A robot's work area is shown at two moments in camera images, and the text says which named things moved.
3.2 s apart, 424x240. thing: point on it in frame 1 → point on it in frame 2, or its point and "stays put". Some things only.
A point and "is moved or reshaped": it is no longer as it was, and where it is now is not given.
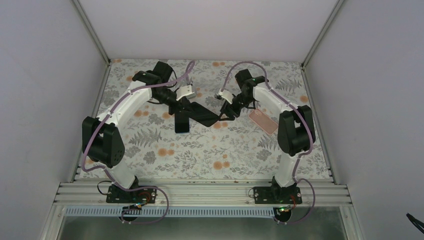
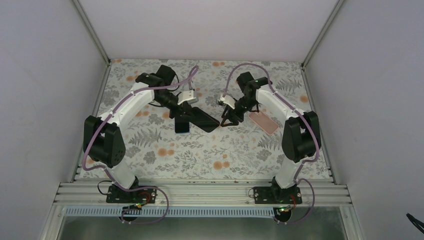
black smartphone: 181,122 stays put
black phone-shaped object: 203,114 is moved or reshaped
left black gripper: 184,104 stays put
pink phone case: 263,121 stays put
